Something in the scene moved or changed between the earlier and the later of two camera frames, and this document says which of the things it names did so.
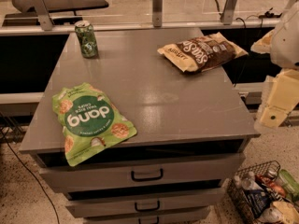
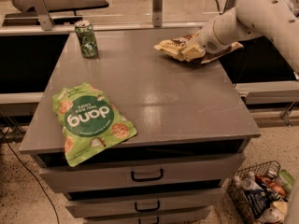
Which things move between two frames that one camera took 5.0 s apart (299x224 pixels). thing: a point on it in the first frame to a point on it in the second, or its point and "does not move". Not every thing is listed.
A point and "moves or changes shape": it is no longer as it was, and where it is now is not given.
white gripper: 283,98 to 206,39
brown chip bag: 203,53 moves or changes shape
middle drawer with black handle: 138,203 does not move
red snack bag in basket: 276,187 does not move
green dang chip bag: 89,120 does not move
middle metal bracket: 157,7 does not move
